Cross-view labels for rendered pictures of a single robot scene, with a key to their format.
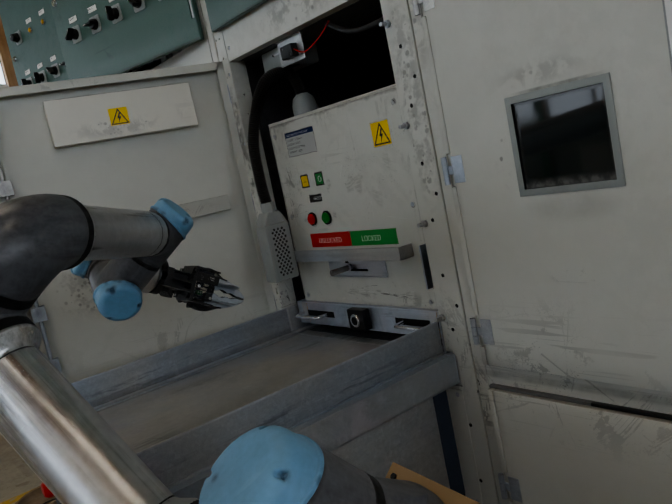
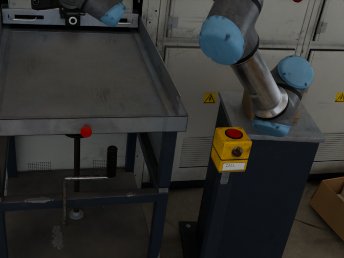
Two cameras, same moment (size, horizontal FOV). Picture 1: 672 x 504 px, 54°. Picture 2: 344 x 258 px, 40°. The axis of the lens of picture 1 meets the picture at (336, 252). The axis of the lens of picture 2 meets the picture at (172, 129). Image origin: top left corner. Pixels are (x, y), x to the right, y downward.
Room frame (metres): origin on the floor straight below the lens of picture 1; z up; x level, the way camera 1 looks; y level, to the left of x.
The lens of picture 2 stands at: (0.49, 1.55, 1.55)
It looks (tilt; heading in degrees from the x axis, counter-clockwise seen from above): 31 degrees down; 290
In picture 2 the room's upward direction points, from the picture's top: 8 degrees clockwise
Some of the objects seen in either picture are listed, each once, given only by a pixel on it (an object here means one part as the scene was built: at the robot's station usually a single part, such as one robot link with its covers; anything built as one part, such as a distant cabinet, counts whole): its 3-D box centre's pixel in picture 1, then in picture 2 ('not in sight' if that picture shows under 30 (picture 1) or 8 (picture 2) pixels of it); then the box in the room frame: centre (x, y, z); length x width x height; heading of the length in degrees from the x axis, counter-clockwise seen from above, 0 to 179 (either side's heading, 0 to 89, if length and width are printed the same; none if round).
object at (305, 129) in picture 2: not in sight; (268, 114); (0.68, -0.01, 0.74); 0.32 x 0.32 x 0.02; 29
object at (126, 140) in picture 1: (137, 225); not in sight; (1.68, 0.48, 1.21); 0.63 x 0.07 x 0.74; 116
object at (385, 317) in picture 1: (370, 314); (72, 16); (1.55, -0.05, 0.89); 0.54 x 0.05 x 0.06; 37
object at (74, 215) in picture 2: not in sight; (76, 212); (1.32, 0.27, 0.18); 0.06 x 0.06 x 0.02
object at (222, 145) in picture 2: not in sight; (230, 149); (0.70, 0.47, 0.85); 0.08 x 0.08 x 0.10; 37
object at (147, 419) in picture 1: (234, 406); (78, 74); (1.32, 0.27, 0.82); 0.68 x 0.62 x 0.06; 127
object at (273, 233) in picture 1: (277, 245); not in sight; (1.67, 0.14, 1.09); 0.08 x 0.05 x 0.17; 127
